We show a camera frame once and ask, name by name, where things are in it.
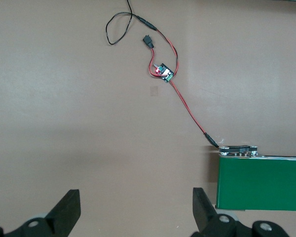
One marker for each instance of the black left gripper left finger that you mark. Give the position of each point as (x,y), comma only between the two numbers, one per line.
(61,214)

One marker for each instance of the small motor controller board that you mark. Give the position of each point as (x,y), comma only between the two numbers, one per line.
(165,75)

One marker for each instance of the black plug connector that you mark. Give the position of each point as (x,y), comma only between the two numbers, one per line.
(148,40)

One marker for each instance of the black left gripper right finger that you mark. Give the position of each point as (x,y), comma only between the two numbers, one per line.
(204,217)

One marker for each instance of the green conveyor belt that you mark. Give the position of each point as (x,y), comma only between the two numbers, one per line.
(256,185)

